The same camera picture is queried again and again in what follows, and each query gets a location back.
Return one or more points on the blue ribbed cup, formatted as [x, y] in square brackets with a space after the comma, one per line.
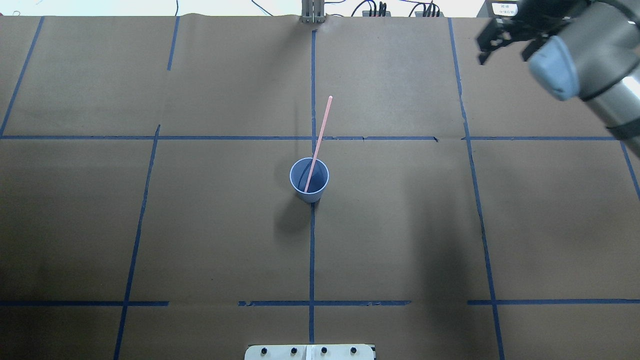
[298, 176]

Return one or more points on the pink chopstick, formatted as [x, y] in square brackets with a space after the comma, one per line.
[323, 126]

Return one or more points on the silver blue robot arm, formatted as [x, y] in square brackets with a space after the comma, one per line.
[594, 59]

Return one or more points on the black box with label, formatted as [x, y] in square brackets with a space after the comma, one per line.
[498, 9]

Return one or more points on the aluminium frame post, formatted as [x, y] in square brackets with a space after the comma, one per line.
[313, 11]

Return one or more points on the white camera stand post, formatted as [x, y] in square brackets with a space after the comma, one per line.
[345, 351]

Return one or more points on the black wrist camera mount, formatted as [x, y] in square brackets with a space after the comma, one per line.
[535, 22]

